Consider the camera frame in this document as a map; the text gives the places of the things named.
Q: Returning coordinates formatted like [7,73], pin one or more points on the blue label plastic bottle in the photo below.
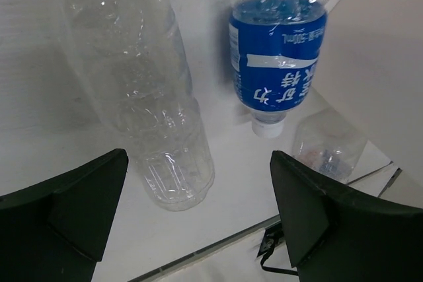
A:
[274,49]

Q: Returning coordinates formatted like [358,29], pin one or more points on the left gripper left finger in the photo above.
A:
[57,230]

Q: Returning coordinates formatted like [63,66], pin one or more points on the white table board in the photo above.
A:
[48,127]

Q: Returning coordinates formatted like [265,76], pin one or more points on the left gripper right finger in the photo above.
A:
[336,233]

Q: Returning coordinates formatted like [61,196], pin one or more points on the crushed red-blue label bottle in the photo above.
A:
[328,144]

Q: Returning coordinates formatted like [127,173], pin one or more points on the clear unlabeled plastic bottle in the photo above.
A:
[129,58]

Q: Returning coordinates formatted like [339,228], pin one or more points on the white plastic bin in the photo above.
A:
[370,70]

